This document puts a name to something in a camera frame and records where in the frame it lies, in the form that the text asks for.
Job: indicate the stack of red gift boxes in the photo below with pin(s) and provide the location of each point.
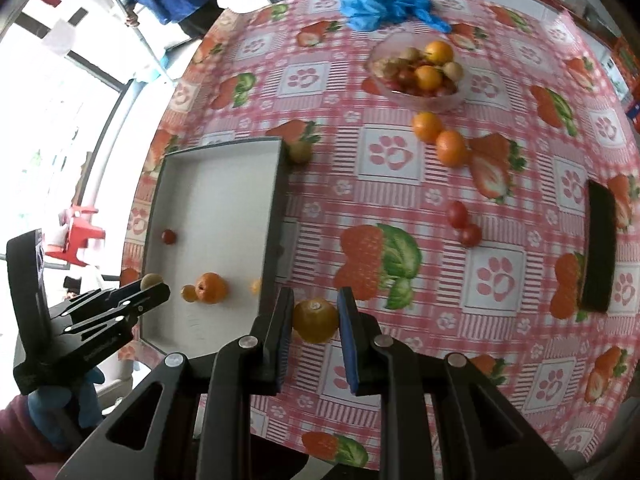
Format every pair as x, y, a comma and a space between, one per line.
627, 60

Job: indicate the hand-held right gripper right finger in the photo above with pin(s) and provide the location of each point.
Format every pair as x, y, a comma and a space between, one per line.
349, 345

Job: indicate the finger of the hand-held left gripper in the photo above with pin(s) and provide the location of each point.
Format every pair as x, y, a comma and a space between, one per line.
95, 299
145, 300

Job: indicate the white rectangular tray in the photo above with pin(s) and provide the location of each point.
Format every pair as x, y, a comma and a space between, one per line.
215, 210

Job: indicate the small yellow-green fruit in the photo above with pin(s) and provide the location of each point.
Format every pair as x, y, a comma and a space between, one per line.
411, 53
151, 280
452, 70
300, 151

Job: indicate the pink strawberry print tablecloth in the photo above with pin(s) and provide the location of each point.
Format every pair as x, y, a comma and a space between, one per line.
390, 195

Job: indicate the person's left hand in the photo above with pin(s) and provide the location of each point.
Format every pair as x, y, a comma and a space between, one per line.
65, 410

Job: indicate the physalis with dry husk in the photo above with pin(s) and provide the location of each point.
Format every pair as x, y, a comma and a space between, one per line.
382, 66

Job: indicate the clear glass bowl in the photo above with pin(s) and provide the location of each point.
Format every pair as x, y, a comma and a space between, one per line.
430, 103

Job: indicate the small kumquat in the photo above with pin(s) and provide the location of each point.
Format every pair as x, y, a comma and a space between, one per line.
189, 293

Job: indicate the bunch of blue disposable gloves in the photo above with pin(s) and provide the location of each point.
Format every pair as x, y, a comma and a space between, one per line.
385, 7

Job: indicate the person's left forearm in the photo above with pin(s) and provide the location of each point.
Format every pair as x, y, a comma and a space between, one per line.
20, 452

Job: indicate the red plastic stool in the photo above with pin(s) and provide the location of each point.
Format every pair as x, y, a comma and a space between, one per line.
80, 235

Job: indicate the cherry tomato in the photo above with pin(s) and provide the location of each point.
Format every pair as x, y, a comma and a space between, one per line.
456, 213
470, 235
169, 236

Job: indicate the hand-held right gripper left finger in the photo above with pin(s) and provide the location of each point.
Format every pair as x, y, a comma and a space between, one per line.
285, 340

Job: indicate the orange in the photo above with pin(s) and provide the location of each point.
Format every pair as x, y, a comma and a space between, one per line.
211, 287
427, 126
451, 148
428, 77
439, 52
315, 321

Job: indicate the black rectangular box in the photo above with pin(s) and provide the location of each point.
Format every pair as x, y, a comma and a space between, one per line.
597, 250

